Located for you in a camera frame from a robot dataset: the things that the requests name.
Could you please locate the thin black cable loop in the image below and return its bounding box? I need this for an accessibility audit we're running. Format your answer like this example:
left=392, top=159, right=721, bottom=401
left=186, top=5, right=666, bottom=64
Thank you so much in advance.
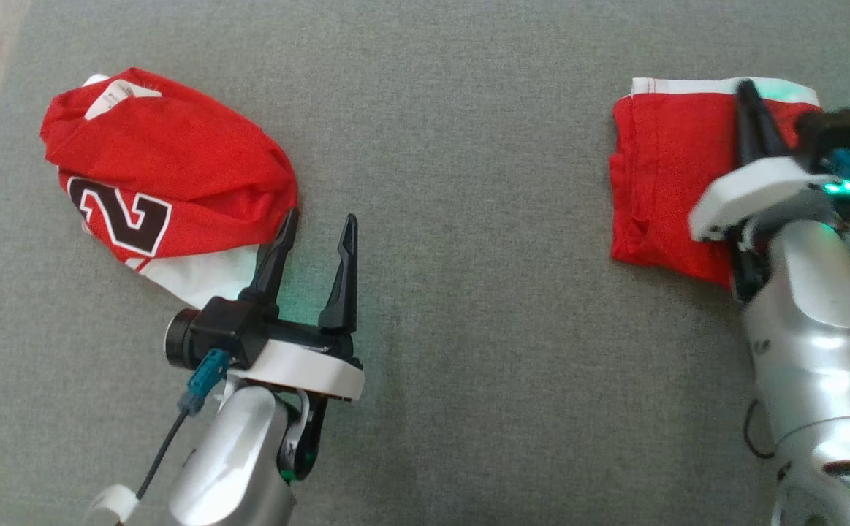
left=742, top=398, right=778, bottom=460

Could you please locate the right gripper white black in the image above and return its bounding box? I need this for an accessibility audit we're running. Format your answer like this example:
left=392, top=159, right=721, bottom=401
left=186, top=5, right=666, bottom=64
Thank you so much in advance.
left=688, top=79, right=846, bottom=243

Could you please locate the white tape tag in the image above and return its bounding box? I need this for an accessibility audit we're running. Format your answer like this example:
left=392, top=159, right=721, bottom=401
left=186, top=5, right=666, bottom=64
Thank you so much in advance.
left=87, top=484, right=139, bottom=525

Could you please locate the red basketball jersey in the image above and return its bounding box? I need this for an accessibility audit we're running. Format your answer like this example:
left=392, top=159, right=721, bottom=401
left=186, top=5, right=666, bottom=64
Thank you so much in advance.
left=39, top=67, right=300, bottom=310
left=610, top=76, right=824, bottom=289

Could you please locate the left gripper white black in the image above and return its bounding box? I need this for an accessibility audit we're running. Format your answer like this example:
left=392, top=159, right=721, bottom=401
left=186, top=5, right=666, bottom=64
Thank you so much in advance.
left=227, top=207, right=365, bottom=401

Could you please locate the grey fabric sofa seat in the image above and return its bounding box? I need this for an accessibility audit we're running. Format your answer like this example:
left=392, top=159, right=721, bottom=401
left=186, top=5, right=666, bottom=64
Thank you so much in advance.
left=0, top=0, right=850, bottom=526

